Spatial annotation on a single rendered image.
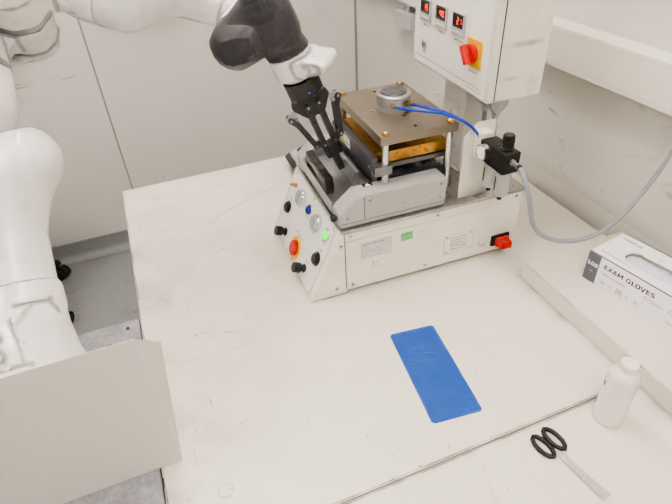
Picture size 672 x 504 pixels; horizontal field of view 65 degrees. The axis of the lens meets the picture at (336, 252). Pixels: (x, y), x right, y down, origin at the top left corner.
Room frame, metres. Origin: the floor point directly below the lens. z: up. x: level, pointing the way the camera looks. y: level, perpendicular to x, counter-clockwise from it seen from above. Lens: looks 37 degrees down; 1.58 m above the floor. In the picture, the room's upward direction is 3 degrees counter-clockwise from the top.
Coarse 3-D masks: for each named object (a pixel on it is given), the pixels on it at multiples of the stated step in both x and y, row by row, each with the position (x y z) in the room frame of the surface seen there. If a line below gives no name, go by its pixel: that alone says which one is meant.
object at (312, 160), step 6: (312, 150) 1.15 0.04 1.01; (306, 156) 1.14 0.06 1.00; (312, 156) 1.12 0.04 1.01; (306, 162) 1.15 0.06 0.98; (312, 162) 1.10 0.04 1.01; (318, 162) 1.09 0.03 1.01; (318, 168) 1.06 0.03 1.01; (324, 168) 1.06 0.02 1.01; (318, 174) 1.05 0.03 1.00; (324, 174) 1.03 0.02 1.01; (330, 174) 1.03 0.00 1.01; (324, 180) 1.01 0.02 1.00; (330, 180) 1.01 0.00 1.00; (324, 186) 1.02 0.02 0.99; (330, 186) 1.01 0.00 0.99; (330, 192) 1.01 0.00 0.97
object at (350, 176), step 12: (324, 156) 1.19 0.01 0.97; (348, 156) 1.18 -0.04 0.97; (312, 168) 1.13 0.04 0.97; (336, 168) 1.13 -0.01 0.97; (348, 168) 1.07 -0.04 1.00; (312, 180) 1.11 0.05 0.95; (336, 180) 1.07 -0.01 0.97; (348, 180) 1.07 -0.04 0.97; (360, 180) 1.06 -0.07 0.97; (324, 192) 1.02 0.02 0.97; (336, 192) 1.01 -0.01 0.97
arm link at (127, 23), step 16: (96, 0) 1.05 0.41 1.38; (112, 0) 1.05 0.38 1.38; (128, 0) 1.06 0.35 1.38; (144, 0) 1.08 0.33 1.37; (160, 0) 1.12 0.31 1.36; (176, 0) 1.15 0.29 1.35; (192, 0) 1.15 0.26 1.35; (208, 0) 1.16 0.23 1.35; (224, 0) 1.16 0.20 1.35; (96, 16) 1.06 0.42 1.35; (112, 16) 1.05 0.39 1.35; (128, 16) 1.06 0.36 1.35; (144, 16) 1.08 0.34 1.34; (160, 16) 1.13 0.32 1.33; (176, 16) 1.16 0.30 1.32; (192, 16) 1.16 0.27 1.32; (208, 16) 1.16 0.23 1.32; (224, 16) 1.09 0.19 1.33; (128, 32) 1.08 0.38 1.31
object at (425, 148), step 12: (348, 120) 1.20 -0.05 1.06; (360, 132) 1.13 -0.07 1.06; (372, 144) 1.06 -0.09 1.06; (396, 144) 1.05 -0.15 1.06; (408, 144) 1.05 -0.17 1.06; (420, 144) 1.05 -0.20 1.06; (432, 144) 1.06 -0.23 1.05; (444, 144) 1.07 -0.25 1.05; (396, 156) 1.03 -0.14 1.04; (408, 156) 1.04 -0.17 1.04; (420, 156) 1.05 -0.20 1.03; (432, 156) 1.06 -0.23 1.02
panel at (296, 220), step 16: (304, 208) 1.10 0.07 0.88; (320, 208) 1.03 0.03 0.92; (288, 224) 1.14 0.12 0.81; (304, 224) 1.07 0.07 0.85; (288, 240) 1.11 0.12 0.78; (304, 240) 1.04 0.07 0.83; (320, 240) 0.97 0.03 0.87; (304, 256) 1.00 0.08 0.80; (320, 256) 0.94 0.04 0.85; (304, 272) 0.97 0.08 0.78; (304, 288) 0.94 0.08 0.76
